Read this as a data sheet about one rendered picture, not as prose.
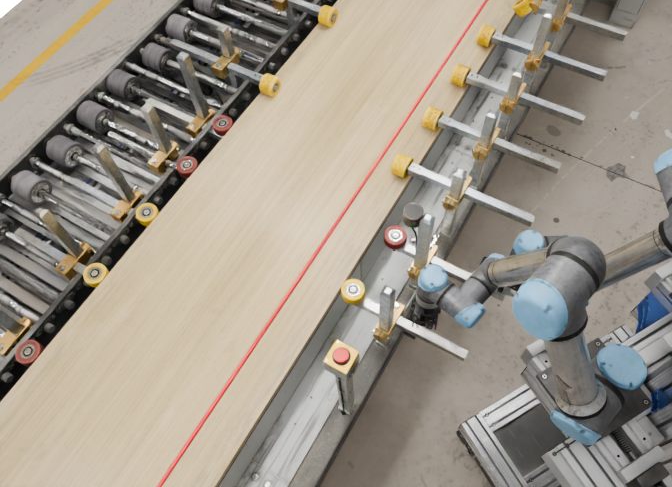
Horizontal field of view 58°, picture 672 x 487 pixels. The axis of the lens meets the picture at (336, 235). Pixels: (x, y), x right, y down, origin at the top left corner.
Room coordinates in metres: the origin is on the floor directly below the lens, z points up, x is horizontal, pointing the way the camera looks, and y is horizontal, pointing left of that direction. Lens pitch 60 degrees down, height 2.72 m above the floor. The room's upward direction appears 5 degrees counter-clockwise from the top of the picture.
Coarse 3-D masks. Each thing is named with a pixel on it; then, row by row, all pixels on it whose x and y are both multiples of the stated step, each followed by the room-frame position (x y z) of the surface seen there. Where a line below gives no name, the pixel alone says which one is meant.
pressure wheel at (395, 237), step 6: (390, 228) 1.04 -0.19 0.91; (396, 228) 1.04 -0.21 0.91; (402, 228) 1.04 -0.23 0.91; (384, 234) 1.02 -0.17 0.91; (390, 234) 1.02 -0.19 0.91; (396, 234) 1.02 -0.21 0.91; (402, 234) 1.02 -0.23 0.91; (384, 240) 1.01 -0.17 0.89; (390, 240) 1.00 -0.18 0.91; (396, 240) 1.00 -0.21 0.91; (402, 240) 0.99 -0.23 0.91; (390, 246) 0.98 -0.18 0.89; (396, 246) 0.98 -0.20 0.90; (402, 246) 0.98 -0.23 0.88
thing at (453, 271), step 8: (400, 248) 0.99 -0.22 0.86; (408, 248) 0.98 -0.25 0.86; (440, 264) 0.91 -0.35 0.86; (448, 264) 0.91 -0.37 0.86; (448, 272) 0.88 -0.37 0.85; (456, 272) 0.88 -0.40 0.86; (464, 272) 0.87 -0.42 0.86; (464, 280) 0.85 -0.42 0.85; (496, 296) 0.78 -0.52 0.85; (504, 296) 0.77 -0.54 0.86
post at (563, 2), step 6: (564, 0) 1.92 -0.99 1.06; (558, 6) 1.93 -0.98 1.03; (564, 6) 1.92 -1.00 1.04; (558, 12) 1.93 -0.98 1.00; (564, 12) 1.93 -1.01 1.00; (558, 18) 1.92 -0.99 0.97; (552, 30) 1.93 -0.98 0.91; (552, 36) 1.92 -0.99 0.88; (552, 42) 1.92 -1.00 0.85; (552, 48) 1.94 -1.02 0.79
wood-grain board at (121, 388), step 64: (384, 0) 2.22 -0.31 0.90; (448, 0) 2.18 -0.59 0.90; (512, 0) 2.14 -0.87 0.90; (320, 64) 1.86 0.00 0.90; (384, 64) 1.83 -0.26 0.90; (448, 64) 1.80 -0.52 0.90; (256, 128) 1.55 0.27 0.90; (320, 128) 1.52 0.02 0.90; (384, 128) 1.49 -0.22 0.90; (192, 192) 1.28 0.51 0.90; (256, 192) 1.25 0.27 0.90; (320, 192) 1.23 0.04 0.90; (384, 192) 1.20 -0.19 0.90; (128, 256) 1.03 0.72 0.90; (192, 256) 1.01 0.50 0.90; (256, 256) 0.99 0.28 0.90; (320, 256) 0.96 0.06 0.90; (128, 320) 0.79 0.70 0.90; (192, 320) 0.77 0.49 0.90; (256, 320) 0.75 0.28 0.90; (320, 320) 0.73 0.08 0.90; (64, 384) 0.60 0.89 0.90; (128, 384) 0.58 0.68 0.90; (192, 384) 0.56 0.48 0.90; (256, 384) 0.54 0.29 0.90; (0, 448) 0.42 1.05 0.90; (64, 448) 0.40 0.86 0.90; (128, 448) 0.39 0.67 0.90; (192, 448) 0.37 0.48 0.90
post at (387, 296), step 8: (384, 288) 0.72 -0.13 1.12; (392, 288) 0.72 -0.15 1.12; (384, 296) 0.70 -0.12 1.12; (392, 296) 0.70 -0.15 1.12; (384, 304) 0.70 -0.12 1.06; (392, 304) 0.70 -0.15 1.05; (384, 312) 0.70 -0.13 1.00; (392, 312) 0.71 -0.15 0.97; (384, 320) 0.70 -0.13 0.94; (392, 320) 0.71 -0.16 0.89; (384, 328) 0.70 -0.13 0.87; (384, 344) 0.69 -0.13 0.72
